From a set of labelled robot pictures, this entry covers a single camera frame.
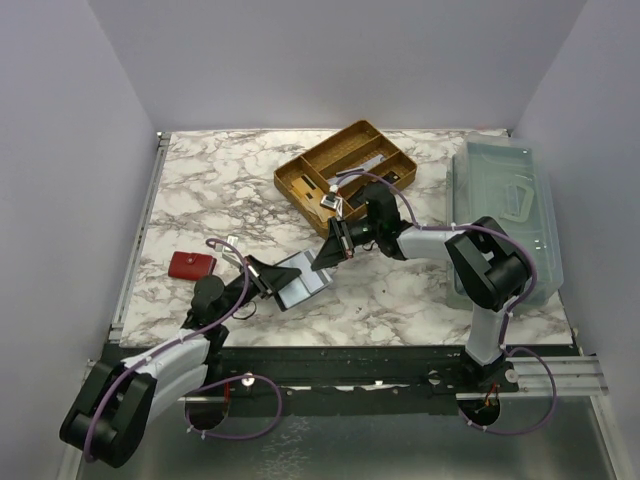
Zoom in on black leather card holder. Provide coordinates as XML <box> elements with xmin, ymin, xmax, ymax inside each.
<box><xmin>275</xmin><ymin>249</ymin><xmax>333</xmax><ymax>311</ymax></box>

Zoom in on grey credit card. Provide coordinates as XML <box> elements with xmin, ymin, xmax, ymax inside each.
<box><xmin>336</xmin><ymin>169</ymin><xmax>361</xmax><ymax>180</ymax></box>

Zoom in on red leather card holder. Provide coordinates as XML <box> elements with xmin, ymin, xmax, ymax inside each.
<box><xmin>168</xmin><ymin>251</ymin><xmax>217</xmax><ymax>281</ymax></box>

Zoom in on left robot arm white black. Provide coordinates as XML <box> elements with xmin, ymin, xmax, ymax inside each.
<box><xmin>59</xmin><ymin>256</ymin><xmax>302</xmax><ymax>468</ymax></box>

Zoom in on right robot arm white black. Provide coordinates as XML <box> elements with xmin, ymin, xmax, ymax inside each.
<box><xmin>311</xmin><ymin>181</ymin><xmax>537</xmax><ymax>381</ymax></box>

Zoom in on black cards in tray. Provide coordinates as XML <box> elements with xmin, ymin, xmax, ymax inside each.
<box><xmin>347</xmin><ymin>171</ymin><xmax>399</xmax><ymax>209</ymax></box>

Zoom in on yellow cards in tray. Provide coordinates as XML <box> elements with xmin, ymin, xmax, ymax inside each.
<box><xmin>291</xmin><ymin>175</ymin><xmax>335</xmax><ymax>226</ymax></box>

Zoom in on grey cards in tray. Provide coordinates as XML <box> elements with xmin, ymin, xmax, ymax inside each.
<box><xmin>327</xmin><ymin>154</ymin><xmax>386</xmax><ymax>190</ymax></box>

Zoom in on brown woven organizer tray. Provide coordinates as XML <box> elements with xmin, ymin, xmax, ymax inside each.
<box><xmin>274</xmin><ymin>120</ymin><xmax>417</xmax><ymax>238</ymax></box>

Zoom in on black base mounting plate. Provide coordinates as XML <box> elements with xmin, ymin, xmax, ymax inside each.
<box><xmin>179</xmin><ymin>343</ymin><xmax>521</xmax><ymax>417</ymax></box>

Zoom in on clear plastic storage box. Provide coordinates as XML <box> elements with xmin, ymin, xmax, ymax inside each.
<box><xmin>446</xmin><ymin>132</ymin><xmax>564</xmax><ymax>313</ymax></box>

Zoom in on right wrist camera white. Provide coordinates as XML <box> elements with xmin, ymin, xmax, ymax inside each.
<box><xmin>320</xmin><ymin>184</ymin><xmax>344</xmax><ymax>220</ymax></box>

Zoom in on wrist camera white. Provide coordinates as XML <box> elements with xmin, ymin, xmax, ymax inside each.
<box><xmin>217</xmin><ymin>235</ymin><xmax>241</xmax><ymax>266</ymax></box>
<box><xmin>320</xmin><ymin>184</ymin><xmax>344</xmax><ymax>220</ymax></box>

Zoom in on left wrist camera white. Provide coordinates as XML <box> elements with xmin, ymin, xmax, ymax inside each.
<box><xmin>217</xmin><ymin>235</ymin><xmax>241</xmax><ymax>266</ymax></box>

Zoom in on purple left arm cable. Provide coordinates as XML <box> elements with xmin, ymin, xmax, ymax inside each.
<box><xmin>82</xmin><ymin>237</ymin><xmax>284</xmax><ymax>464</ymax></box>

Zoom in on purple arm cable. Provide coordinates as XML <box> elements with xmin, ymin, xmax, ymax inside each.
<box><xmin>82</xmin><ymin>237</ymin><xmax>284</xmax><ymax>464</ymax></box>
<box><xmin>329</xmin><ymin>169</ymin><xmax>559</xmax><ymax>435</ymax></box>

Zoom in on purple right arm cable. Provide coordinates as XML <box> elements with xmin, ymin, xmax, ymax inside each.
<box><xmin>329</xmin><ymin>169</ymin><xmax>559</xmax><ymax>435</ymax></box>

